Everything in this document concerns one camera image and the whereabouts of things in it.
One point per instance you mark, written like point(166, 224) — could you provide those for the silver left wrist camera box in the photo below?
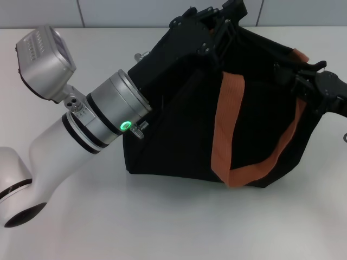
point(43, 65)

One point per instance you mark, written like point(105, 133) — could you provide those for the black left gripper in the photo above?
point(179, 43)

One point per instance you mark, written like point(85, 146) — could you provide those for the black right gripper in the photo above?
point(334, 89)

